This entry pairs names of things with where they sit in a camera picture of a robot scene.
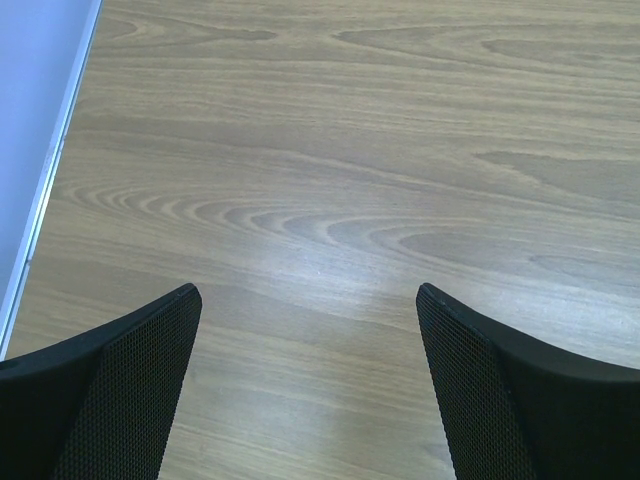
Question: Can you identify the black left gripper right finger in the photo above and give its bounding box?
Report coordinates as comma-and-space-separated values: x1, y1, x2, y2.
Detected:
416, 283, 639, 479

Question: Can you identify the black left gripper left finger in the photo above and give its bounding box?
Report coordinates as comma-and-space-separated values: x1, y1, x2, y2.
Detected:
1, 283, 202, 479

